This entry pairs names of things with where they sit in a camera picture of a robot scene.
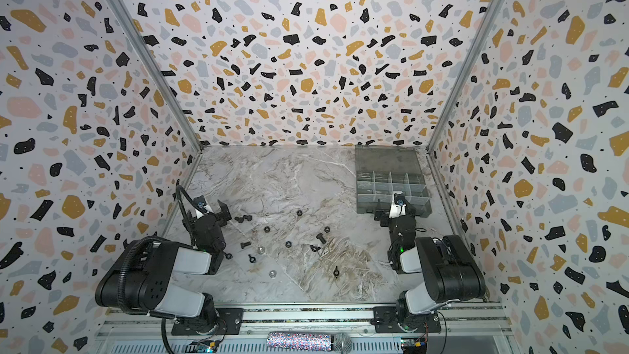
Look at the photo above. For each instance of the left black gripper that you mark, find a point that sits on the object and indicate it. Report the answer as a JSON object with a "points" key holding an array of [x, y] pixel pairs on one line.
{"points": [[216, 216]]}

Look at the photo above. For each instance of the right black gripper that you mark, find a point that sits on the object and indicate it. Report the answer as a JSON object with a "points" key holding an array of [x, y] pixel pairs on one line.
{"points": [[402, 217]]}

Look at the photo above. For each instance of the black bolts pair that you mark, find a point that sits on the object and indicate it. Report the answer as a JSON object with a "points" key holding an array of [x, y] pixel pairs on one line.
{"points": [[241, 219]]}

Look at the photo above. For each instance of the clear plastic compartment organizer box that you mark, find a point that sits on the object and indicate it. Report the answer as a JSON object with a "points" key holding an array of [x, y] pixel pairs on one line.
{"points": [[381, 172]]}

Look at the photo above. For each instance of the black hex bolt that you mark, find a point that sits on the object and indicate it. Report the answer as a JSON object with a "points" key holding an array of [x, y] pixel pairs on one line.
{"points": [[321, 238]]}

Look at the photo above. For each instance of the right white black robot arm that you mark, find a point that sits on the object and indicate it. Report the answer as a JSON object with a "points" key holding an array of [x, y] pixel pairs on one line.
{"points": [[447, 270]]}

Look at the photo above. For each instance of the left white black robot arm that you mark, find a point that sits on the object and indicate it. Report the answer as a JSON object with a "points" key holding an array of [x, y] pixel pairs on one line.
{"points": [[140, 282]]}

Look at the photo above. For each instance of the glitter handheld microphone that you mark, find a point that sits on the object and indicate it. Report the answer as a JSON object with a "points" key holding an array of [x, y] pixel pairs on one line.
{"points": [[339, 343]]}

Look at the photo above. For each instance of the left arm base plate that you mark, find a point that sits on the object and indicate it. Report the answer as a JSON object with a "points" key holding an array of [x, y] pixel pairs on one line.
{"points": [[216, 322]]}

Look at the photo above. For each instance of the aluminium front rail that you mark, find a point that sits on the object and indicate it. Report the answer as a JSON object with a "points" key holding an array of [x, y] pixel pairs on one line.
{"points": [[473, 327]]}

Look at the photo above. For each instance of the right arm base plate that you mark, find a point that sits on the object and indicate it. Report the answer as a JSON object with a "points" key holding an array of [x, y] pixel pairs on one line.
{"points": [[393, 320]]}

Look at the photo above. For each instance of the right corner aluminium post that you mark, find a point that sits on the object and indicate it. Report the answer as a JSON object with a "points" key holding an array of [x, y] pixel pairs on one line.
{"points": [[484, 30]]}

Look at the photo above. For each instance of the corner aluminium post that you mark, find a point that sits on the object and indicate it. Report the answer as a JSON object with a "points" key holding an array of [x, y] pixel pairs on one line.
{"points": [[137, 42], [484, 30]]}

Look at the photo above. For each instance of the left corner aluminium post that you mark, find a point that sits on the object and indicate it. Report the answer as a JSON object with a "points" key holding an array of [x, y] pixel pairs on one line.
{"points": [[137, 42]]}

